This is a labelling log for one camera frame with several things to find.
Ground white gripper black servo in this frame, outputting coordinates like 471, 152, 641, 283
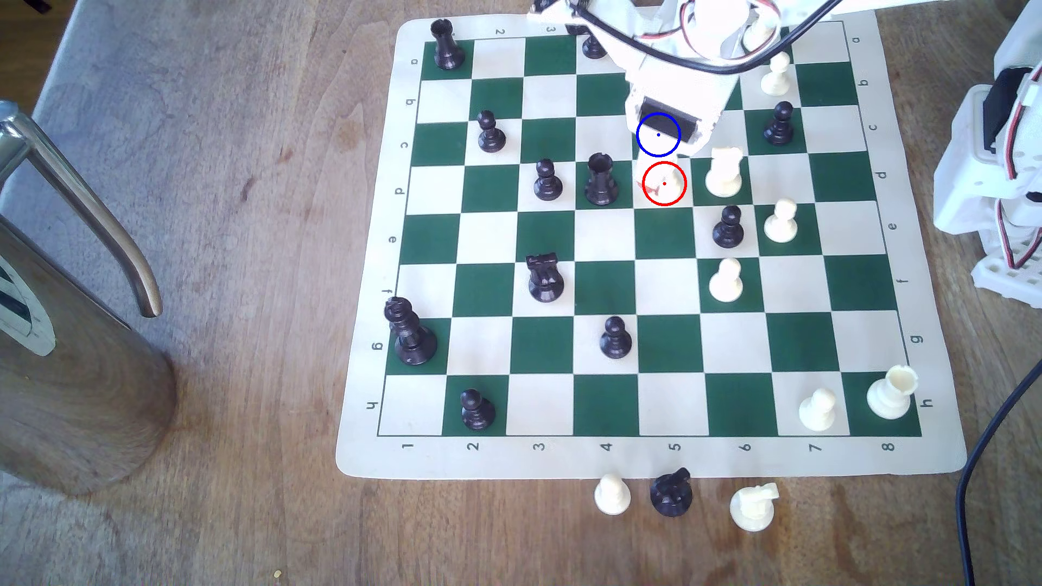
625, 49, 738, 201

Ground tall white chess rook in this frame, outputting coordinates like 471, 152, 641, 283
704, 146, 745, 199

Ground black chess rook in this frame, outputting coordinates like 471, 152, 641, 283
430, 18, 467, 71
583, 152, 620, 207

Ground white chess pawn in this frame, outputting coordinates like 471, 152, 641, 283
593, 474, 632, 517
708, 258, 745, 303
759, 51, 792, 97
764, 199, 799, 244
798, 387, 838, 432

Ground black chess knight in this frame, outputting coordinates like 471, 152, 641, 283
526, 252, 566, 304
650, 467, 695, 519

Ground tall black chess queen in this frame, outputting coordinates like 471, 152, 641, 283
384, 296, 439, 366

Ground white chess knight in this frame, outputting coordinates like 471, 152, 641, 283
729, 482, 781, 533

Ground green white chessboard mat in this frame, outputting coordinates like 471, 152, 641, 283
335, 4, 968, 481

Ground white rook row h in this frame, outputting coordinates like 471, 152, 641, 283
866, 365, 919, 421

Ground red white gripper servo wires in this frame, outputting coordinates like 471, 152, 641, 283
679, 0, 784, 65

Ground black cable on table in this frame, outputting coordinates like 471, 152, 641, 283
956, 381, 1042, 586

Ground stainless steel jug with handle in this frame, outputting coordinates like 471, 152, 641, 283
0, 99, 179, 498

